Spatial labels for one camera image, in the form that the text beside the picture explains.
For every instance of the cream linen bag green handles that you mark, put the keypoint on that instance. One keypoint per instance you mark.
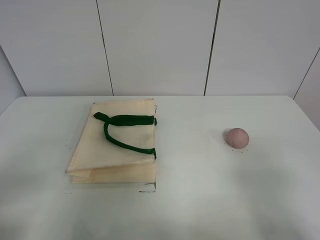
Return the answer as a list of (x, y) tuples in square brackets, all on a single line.
[(116, 153)]

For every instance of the pink peach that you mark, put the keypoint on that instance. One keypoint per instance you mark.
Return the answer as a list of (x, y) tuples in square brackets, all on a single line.
[(237, 138)]

